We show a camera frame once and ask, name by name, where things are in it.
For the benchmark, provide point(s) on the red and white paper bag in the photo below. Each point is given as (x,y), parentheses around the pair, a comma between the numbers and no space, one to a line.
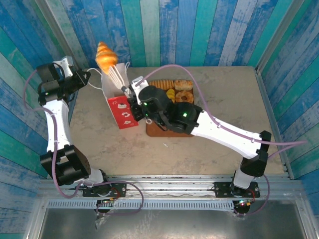
(123,114)

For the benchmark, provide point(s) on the large fake croissant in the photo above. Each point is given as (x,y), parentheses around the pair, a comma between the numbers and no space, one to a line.
(106,58)

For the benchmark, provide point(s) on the metal tongs with white tips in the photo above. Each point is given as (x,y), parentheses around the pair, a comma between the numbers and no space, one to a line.
(117,76)

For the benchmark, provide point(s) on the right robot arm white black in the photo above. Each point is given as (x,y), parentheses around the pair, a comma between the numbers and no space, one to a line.
(224,135)

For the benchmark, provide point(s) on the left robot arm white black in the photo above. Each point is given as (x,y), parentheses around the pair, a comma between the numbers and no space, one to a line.
(58,129)

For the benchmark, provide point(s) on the yellow twisted fake bread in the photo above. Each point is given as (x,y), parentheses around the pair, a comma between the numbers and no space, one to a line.
(171,94)

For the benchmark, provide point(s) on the long striped fake bread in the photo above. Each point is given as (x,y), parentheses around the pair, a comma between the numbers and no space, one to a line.
(162,84)

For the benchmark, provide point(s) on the sugar-dusted fake bread loaf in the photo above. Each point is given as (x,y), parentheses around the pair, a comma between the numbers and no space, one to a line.
(183,85)

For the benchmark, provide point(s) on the brown tray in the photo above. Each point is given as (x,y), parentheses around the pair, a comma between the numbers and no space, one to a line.
(159,133)

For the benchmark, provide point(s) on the small circuit board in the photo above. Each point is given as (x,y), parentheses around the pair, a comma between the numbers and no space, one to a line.
(107,201)
(243,203)

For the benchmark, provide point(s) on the crumpled clear plastic wrapper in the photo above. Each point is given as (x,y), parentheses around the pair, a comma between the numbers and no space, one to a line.
(101,222)

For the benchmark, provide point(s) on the aluminium frame post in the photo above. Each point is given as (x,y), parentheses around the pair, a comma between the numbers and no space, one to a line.
(276,37)
(62,37)

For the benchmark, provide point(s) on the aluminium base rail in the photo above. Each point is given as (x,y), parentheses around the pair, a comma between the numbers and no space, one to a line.
(169,186)

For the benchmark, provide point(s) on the aluminium table side rail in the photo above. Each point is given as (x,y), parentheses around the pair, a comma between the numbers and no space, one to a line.
(271,119)

